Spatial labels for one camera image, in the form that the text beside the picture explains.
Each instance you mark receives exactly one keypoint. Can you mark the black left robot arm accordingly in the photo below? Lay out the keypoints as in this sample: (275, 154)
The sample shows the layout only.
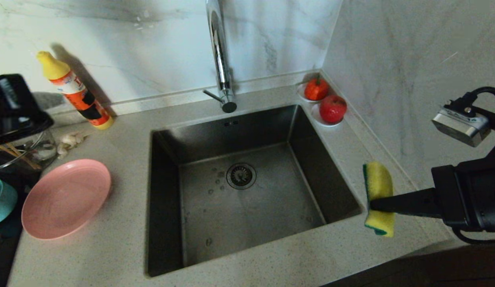
(16, 111)

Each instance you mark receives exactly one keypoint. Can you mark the red tomato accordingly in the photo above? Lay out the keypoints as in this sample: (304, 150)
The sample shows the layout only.
(316, 89)

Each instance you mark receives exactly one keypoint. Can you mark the small white dish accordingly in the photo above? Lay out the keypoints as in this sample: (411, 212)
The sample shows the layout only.
(300, 93)
(316, 118)

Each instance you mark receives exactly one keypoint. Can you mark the orange detergent bottle yellow cap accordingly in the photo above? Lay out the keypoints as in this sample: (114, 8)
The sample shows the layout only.
(68, 83)

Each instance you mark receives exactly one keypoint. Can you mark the chrome kitchen faucet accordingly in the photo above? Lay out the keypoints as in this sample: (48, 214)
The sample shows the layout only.
(220, 59)

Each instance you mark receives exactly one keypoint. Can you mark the red apple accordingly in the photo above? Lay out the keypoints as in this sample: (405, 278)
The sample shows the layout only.
(332, 109)

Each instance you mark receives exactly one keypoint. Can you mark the clear glass pot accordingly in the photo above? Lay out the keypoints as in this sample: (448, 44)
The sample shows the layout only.
(4, 165)

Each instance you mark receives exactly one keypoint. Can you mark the stainless steel sink basin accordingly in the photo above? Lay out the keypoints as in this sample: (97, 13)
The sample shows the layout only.
(251, 223)

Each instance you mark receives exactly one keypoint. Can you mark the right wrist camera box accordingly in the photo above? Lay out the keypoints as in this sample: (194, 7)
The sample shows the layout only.
(460, 127)

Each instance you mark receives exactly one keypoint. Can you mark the crumpled beige tissue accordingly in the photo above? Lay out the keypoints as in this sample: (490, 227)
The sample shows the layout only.
(70, 140)

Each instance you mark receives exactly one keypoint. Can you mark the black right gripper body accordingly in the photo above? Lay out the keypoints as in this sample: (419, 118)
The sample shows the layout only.
(474, 195)

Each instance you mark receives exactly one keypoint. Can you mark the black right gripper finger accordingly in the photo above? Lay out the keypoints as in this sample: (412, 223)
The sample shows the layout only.
(411, 203)

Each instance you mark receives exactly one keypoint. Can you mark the teal bowl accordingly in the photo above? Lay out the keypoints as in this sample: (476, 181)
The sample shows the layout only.
(4, 203)

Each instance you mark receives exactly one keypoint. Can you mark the yellow and green sponge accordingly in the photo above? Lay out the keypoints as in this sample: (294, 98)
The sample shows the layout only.
(378, 181)

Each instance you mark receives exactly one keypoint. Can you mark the black cooktop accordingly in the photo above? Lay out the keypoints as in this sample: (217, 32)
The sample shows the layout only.
(4, 259)

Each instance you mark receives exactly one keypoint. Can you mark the clear glass bowl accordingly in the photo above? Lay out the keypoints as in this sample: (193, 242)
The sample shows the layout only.
(46, 149)

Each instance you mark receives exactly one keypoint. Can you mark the round metal drain strainer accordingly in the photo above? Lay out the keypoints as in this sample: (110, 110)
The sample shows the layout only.
(240, 175)

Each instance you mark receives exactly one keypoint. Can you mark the pink round plate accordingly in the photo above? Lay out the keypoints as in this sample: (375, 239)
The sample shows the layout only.
(66, 199)

